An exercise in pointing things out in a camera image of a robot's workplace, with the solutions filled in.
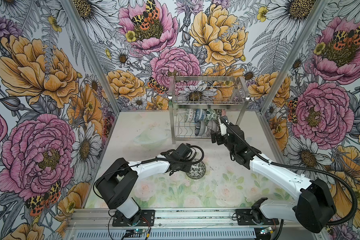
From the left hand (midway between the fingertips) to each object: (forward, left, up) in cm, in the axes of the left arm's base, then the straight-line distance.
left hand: (186, 168), depth 88 cm
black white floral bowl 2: (+41, -25, +4) cm, 48 cm away
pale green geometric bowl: (+35, -3, +8) cm, 36 cm away
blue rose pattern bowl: (+40, -9, +3) cm, 41 cm away
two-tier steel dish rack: (+55, -10, +1) cm, 56 cm away
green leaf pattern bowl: (+37, -18, +6) cm, 42 cm away
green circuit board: (-29, +22, -3) cm, 37 cm away
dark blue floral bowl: (+29, -9, +1) cm, 30 cm away
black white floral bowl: (0, -7, -2) cm, 7 cm away
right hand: (+13, -18, +18) cm, 29 cm away
